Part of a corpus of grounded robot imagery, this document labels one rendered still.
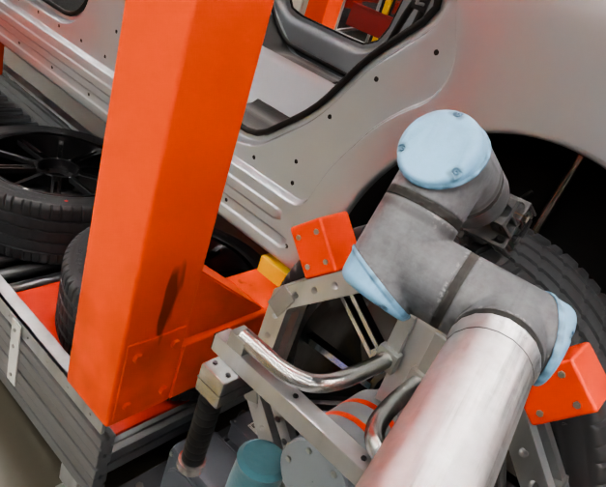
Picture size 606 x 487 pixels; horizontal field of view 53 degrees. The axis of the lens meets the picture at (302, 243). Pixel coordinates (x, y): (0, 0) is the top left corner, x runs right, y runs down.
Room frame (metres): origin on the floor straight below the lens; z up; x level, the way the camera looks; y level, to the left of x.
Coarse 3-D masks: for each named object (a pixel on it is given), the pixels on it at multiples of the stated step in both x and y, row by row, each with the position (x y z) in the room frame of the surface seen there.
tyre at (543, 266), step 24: (456, 240) 0.85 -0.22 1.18; (528, 240) 0.94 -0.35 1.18; (504, 264) 0.82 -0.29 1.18; (528, 264) 0.85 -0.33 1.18; (552, 264) 0.89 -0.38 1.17; (576, 264) 0.93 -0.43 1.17; (552, 288) 0.81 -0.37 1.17; (576, 288) 0.86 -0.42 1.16; (600, 288) 0.91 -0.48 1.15; (576, 312) 0.80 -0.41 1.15; (600, 312) 0.85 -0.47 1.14; (576, 336) 0.75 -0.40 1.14; (600, 336) 0.80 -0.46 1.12; (600, 360) 0.75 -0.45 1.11; (600, 408) 0.69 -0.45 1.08; (576, 432) 0.68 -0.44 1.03; (600, 432) 0.67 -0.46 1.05; (576, 456) 0.67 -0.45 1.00; (600, 456) 0.66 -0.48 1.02; (576, 480) 0.66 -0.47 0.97; (600, 480) 0.65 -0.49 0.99
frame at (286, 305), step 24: (288, 288) 0.87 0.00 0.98; (312, 288) 0.85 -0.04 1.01; (336, 288) 0.83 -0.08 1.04; (288, 312) 0.87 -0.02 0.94; (264, 336) 0.88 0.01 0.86; (288, 336) 0.90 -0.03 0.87; (264, 408) 0.85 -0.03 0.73; (264, 432) 0.84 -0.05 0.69; (288, 432) 0.86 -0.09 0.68; (528, 432) 0.64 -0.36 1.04; (552, 432) 0.67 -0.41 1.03; (528, 456) 0.63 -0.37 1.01; (552, 456) 0.65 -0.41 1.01; (528, 480) 0.62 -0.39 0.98; (552, 480) 0.62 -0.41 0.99
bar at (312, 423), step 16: (224, 336) 0.69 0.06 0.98; (224, 352) 0.68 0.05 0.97; (240, 368) 0.66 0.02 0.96; (256, 368) 0.65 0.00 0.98; (256, 384) 0.64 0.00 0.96; (272, 384) 0.63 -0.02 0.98; (272, 400) 0.62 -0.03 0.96; (288, 400) 0.61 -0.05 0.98; (304, 400) 0.62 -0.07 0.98; (288, 416) 0.60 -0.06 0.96; (304, 416) 0.59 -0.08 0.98; (320, 416) 0.60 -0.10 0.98; (304, 432) 0.59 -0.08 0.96; (320, 432) 0.58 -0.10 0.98; (336, 432) 0.58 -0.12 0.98; (320, 448) 0.57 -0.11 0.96; (336, 448) 0.56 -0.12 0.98; (352, 448) 0.57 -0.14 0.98; (336, 464) 0.56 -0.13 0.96; (352, 464) 0.55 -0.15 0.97; (368, 464) 0.55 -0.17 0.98; (352, 480) 0.54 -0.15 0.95
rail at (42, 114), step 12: (12, 72) 2.89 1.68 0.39; (0, 84) 2.91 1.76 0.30; (12, 84) 2.87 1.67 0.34; (24, 84) 2.80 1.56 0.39; (12, 96) 2.84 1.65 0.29; (24, 96) 2.78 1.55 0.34; (36, 96) 2.70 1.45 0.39; (24, 108) 2.77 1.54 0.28; (36, 108) 2.71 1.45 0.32; (48, 108) 2.70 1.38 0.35; (60, 108) 2.66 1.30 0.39; (48, 120) 2.64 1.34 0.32; (60, 120) 2.65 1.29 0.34; (72, 120) 2.58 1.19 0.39; (84, 132) 2.49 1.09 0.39
